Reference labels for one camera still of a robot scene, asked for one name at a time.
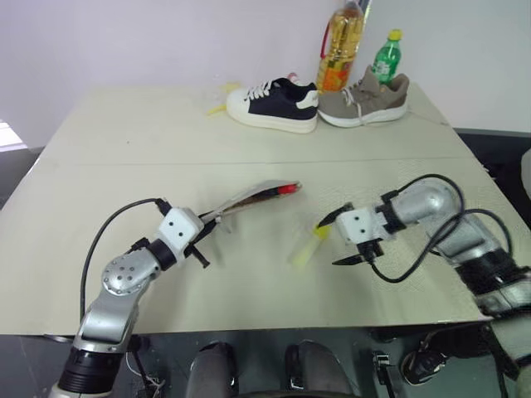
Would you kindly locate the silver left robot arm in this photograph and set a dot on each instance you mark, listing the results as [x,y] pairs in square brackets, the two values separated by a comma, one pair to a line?
[116,286]

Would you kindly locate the yellow highlighter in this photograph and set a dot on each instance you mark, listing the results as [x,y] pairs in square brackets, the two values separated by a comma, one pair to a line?
[309,246]

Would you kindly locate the pink object behind sneaker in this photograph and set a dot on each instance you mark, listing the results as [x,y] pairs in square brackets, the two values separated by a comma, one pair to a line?
[293,76]

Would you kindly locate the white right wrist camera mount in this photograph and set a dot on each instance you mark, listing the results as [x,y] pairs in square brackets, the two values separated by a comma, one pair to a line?
[359,224]

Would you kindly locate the grey-brown sneaker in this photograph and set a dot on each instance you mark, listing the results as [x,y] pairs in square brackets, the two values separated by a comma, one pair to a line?
[365,101]

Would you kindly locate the red marker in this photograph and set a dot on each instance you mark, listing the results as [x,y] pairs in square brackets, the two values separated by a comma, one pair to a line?
[285,189]

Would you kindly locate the white object beside table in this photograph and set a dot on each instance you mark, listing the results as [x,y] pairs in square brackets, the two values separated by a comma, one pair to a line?
[11,136]

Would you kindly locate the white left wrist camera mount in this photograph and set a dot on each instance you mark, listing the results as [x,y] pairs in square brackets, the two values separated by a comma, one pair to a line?
[179,227]

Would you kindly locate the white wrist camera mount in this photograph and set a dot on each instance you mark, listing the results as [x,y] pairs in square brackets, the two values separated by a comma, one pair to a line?
[359,224]
[179,227]

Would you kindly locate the black and white sneaker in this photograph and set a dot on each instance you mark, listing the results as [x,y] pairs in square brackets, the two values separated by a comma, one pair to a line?
[274,105]

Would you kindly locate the black equipment under table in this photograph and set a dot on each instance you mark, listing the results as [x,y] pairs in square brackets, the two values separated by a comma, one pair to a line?
[448,356]

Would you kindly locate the green soda bottle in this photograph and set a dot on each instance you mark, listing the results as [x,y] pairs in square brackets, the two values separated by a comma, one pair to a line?
[388,58]

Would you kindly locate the dark rounded shape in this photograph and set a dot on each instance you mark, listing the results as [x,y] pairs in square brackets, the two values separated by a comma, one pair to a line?
[319,369]
[213,371]

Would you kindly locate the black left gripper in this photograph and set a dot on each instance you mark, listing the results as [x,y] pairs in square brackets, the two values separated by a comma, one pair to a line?
[204,232]

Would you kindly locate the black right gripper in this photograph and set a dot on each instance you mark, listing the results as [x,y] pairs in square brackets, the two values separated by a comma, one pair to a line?
[369,249]

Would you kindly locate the cooking oil bottle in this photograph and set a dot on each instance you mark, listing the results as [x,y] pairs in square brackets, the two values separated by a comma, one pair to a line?
[342,45]

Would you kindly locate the clear bag with yellow items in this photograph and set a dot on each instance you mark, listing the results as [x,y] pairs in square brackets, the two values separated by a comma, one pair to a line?
[224,97]

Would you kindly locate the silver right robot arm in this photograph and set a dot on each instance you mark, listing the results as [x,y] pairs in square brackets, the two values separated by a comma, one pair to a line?
[464,236]

